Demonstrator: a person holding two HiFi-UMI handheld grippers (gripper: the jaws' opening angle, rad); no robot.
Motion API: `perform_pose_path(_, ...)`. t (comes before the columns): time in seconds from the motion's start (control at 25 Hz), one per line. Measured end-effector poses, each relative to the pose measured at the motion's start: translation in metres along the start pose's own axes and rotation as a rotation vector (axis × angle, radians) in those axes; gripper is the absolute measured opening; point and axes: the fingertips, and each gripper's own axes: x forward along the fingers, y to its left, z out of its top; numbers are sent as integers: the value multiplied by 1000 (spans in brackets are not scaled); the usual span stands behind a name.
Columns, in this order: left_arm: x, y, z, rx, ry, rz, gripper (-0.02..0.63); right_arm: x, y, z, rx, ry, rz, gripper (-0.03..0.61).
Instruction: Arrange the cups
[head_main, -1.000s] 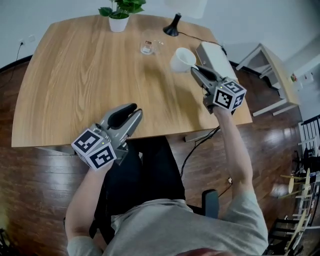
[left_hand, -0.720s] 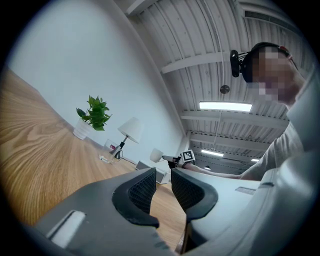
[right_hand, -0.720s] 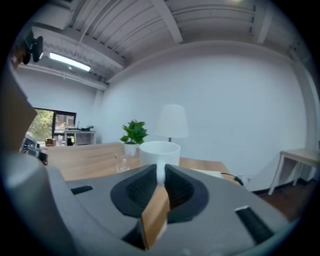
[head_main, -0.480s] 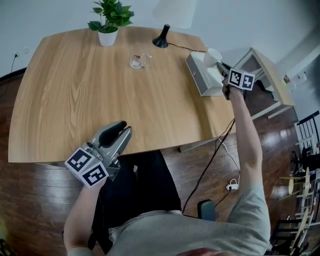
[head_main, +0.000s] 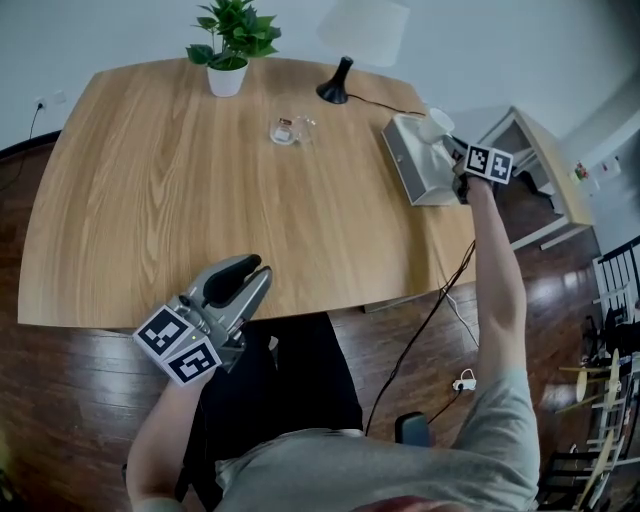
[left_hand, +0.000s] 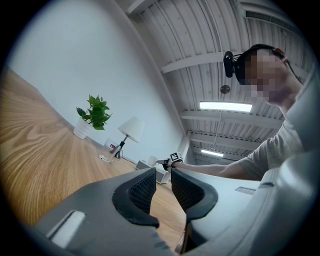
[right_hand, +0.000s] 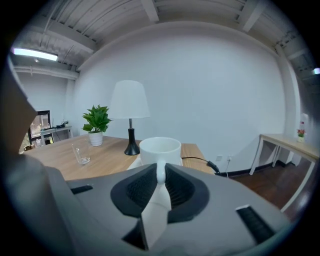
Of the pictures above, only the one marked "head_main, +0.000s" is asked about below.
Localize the green plant in white pot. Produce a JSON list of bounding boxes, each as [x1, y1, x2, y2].
[[185, 0, 283, 98]]

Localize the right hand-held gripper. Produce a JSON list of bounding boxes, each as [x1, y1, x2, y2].
[[442, 133, 515, 206]]

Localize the black lamp cable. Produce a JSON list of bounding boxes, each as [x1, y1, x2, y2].
[[346, 93, 427, 117]]

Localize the white power strip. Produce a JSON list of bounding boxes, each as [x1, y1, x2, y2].
[[452, 368, 479, 393]]

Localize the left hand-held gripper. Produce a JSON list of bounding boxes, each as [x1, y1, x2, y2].
[[132, 253, 274, 387]]

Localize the black slatted chair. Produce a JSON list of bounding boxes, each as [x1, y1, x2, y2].
[[591, 238, 640, 324]]

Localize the black chair armrest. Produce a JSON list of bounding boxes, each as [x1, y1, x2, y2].
[[394, 411, 432, 447]]

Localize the white floor cable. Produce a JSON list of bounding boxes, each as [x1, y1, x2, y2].
[[443, 291, 481, 347]]

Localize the black floor cable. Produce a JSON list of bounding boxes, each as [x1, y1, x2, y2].
[[364, 239, 477, 437]]

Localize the person's grey shirt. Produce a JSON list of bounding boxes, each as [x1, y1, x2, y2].
[[214, 367, 542, 512]]

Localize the table lamp with black base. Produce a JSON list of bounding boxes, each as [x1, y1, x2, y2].
[[315, 0, 412, 106]]

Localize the white low cabinet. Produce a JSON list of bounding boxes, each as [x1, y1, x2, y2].
[[472, 104, 597, 252]]

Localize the person's left forearm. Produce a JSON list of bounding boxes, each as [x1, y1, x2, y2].
[[124, 368, 222, 507]]

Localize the person's black trousers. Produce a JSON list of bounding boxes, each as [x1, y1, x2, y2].
[[174, 313, 365, 512]]

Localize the white cup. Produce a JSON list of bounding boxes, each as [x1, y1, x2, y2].
[[418, 107, 457, 146]]

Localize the person's right forearm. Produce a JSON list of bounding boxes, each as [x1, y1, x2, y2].
[[468, 180, 527, 401]]

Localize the grey drawer box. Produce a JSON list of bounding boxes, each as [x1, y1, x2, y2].
[[381, 113, 472, 208]]

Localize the pale wooden rack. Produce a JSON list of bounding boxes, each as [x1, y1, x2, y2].
[[542, 348, 640, 512]]

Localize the clear glass cup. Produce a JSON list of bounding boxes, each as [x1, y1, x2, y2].
[[269, 115, 297, 148], [293, 114, 318, 147]]

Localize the black wall cable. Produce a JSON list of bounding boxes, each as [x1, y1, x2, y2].
[[0, 104, 42, 194]]

